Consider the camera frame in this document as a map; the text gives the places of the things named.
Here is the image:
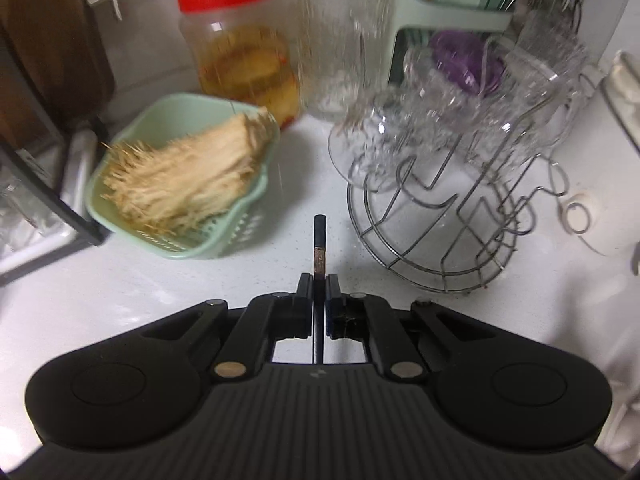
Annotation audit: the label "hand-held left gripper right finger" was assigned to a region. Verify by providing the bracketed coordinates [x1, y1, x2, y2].
[324, 274, 489, 379]

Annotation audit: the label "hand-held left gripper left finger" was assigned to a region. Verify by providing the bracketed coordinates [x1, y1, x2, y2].
[140, 272, 314, 379]

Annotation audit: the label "black chopstick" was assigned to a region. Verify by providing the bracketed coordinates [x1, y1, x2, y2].
[311, 214, 328, 365]

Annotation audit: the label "green plastic basket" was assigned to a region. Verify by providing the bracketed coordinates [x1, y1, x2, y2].
[85, 92, 282, 261]

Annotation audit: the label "clear glass goblet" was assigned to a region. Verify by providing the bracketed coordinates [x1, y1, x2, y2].
[327, 85, 416, 195]
[480, 40, 591, 171]
[400, 45, 501, 131]

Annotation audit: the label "enoki mushrooms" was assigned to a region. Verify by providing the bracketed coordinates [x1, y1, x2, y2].
[100, 107, 281, 236]

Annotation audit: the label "tall textured glass mug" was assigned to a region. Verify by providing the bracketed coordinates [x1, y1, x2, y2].
[295, 0, 401, 121]
[515, 10, 591, 126]

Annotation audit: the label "purple lid container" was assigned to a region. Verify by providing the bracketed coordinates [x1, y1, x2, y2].
[430, 30, 506, 96]

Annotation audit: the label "small clear drinking glass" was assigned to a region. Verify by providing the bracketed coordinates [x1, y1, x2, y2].
[0, 175, 61, 253]

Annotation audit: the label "white electric cooker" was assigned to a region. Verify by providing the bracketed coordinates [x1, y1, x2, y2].
[560, 50, 640, 261]

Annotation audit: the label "green utensil holder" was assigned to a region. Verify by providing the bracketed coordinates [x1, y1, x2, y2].
[372, 0, 516, 86]

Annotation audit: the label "wooden cutting board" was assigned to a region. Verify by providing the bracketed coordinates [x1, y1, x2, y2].
[0, 0, 118, 146]

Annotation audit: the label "wire glass rack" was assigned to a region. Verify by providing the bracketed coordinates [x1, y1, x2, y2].
[345, 125, 571, 295]

